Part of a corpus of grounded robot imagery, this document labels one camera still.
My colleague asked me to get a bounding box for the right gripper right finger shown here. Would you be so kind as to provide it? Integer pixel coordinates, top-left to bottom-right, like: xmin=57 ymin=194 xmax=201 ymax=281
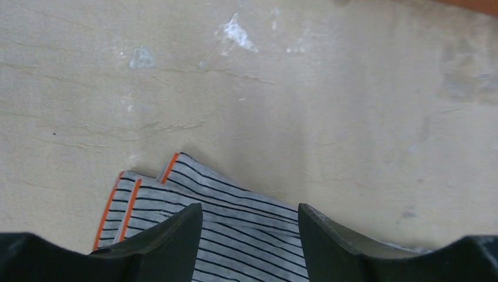
xmin=298 ymin=203 xmax=497 ymax=281

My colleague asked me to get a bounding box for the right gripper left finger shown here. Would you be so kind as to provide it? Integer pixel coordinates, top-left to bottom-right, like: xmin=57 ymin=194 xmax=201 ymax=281
xmin=1 ymin=203 xmax=203 ymax=281

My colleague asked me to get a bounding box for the grey striped underwear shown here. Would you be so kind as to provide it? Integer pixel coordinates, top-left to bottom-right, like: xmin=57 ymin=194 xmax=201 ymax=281
xmin=93 ymin=153 xmax=308 ymax=281

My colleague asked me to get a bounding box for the orange compartment tray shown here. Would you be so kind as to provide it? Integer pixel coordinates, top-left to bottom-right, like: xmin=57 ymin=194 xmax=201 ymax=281
xmin=437 ymin=0 xmax=497 ymax=17

